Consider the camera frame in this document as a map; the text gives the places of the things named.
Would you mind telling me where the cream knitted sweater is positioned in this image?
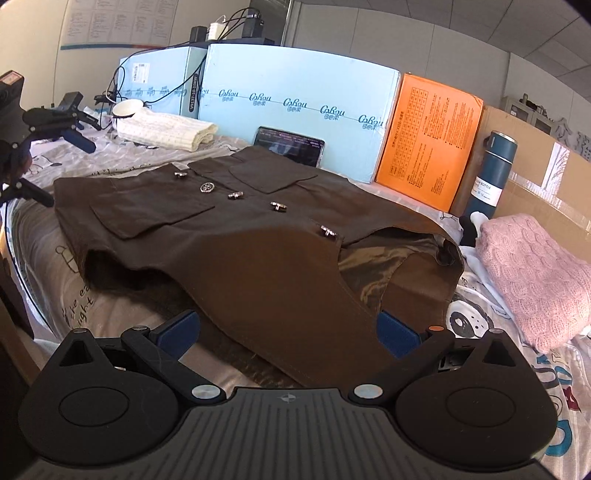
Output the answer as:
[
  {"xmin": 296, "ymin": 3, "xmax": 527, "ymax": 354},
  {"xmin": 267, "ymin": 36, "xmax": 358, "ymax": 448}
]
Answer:
[{"xmin": 115, "ymin": 108, "xmax": 219, "ymax": 152}]

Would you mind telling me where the black tablet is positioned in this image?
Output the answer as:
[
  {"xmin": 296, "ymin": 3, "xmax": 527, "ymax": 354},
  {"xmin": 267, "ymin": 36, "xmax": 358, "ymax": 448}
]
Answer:
[{"xmin": 254, "ymin": 126, "xmax": 326, "ymax": 169}]

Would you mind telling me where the pink knitted sweater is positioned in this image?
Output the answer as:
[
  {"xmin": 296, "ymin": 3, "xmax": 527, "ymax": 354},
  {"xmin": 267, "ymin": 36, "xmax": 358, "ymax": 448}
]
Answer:
[{"xmin": 475, "ymin": 213, "xmax": 591, "ymax": 354}]

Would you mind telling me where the grey background cabinet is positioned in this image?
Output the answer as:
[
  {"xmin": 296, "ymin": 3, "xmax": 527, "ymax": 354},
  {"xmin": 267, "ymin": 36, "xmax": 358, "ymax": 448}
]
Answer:
[{"xmin": 501, "ymin": 95, "xmax": 555, "ymax": 134}]

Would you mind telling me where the brown cardboard box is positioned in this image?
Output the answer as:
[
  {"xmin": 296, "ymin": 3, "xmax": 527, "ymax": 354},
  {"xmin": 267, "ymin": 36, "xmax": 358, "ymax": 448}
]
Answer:
[{"xmin": 450, "ymin": 105, "xmax": 591, "ymax": 259}]

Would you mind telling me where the large light blue carton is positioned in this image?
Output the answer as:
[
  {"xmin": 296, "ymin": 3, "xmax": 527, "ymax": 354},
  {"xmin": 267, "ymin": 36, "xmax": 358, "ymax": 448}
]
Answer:
[{"xmin": 198, "ymin": 44, "xmax": 402, "ymax": 183}]

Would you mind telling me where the printed grey bed sheet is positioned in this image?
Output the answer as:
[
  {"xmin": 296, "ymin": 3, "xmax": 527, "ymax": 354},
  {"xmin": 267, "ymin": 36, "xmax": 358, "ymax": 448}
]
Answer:
[{"xmin": 0, "ymin": 124, "xmax": 591, "ymax": 467}]

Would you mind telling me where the orange flat box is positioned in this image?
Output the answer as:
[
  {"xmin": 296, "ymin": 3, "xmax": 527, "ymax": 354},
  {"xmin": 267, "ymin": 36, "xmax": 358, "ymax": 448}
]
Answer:
[{"xmin": 374, "ymin": 73, "xmax": 485, "ymax": 215}]

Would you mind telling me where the light blue carton white label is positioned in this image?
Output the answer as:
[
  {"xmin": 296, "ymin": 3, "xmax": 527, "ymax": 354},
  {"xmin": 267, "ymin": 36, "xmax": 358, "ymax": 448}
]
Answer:
[{"xmin": 117, "ymin": 45, "xmax": 208, "ymax": 118}]

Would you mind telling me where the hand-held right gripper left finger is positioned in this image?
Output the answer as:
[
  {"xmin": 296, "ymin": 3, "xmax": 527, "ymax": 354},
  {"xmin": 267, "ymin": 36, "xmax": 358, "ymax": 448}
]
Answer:
[{"xmin": 48, "ymin": 310, "xmax": 228, "ymax": 409}]

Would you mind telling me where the white striped bowl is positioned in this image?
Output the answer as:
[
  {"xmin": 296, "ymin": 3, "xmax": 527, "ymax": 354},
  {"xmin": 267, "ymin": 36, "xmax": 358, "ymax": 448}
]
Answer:
[{"xmin": 112, "ymin": 99, "xmax": 147, "ymax": 121}]

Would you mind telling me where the brown button vest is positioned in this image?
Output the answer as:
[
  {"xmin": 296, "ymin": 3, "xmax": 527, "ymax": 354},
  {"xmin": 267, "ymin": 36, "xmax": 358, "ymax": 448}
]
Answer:
[{"xmin": 53, "ymin": 147, "xmax": 466, "ymax": 388}]

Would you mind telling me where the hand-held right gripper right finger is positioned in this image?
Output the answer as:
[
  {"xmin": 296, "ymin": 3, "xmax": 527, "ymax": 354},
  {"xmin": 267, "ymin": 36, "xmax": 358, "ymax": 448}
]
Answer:
[{"xmin": 348, "ymin": 311, "xmax": 532, "ymax": 408}]

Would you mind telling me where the wall poster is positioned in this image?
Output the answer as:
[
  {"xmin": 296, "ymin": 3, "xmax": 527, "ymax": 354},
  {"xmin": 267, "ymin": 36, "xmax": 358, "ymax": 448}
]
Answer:
[{"xmin": 60, "ymin": 0, "xmax": 178, "ymax": 51}]

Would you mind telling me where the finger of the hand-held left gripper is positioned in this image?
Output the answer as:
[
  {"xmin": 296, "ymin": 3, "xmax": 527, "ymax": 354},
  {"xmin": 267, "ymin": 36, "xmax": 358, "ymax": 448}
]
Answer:
[
  {"xmin": 22, "ymin": 107, "xmax": 98, "ymax": 154},
  {"xmin": 0, "ymin": 178, "xmax": 55, "ymax": 208}
]

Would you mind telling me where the teal thermos bottle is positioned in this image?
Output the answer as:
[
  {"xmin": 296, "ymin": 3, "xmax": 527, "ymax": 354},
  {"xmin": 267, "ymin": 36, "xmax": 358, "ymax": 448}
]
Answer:
[{"xmin": 463, "ymin": 130, "xmax": 518, "ymax": 227}]

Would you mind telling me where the black cable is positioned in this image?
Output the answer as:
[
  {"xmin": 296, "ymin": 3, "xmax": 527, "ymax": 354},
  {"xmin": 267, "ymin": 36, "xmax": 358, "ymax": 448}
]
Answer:
[{"xmin": 108, "ymin": 4, "xmax": 259, "ymax": 121}]

